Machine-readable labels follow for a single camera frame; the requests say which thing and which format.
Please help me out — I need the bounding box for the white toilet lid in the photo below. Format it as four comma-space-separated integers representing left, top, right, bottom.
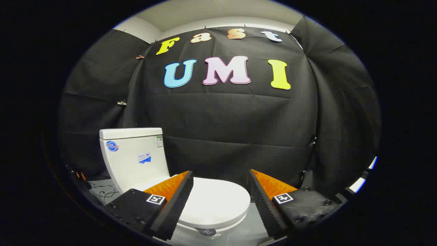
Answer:
131, 177, 251, 229

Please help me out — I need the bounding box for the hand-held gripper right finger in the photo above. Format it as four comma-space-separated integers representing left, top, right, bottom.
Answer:
249, 169, 342, 240

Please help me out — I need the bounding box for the white ceramic toilet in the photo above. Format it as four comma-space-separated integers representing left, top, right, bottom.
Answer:
99, 128, 251, 238

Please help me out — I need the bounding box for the thin black cable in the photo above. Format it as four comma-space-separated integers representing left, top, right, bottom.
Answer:
98, 183, 121, 204

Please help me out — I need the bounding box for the black backdrop cloth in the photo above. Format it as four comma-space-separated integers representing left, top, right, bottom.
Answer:
58, 15, 381, 200

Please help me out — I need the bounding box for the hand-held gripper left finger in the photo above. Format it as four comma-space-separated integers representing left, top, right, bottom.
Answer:
104, 170, 194, 241

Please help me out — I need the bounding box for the white toilet seat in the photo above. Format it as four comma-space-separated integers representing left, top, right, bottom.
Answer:
177, 212, 249, 233

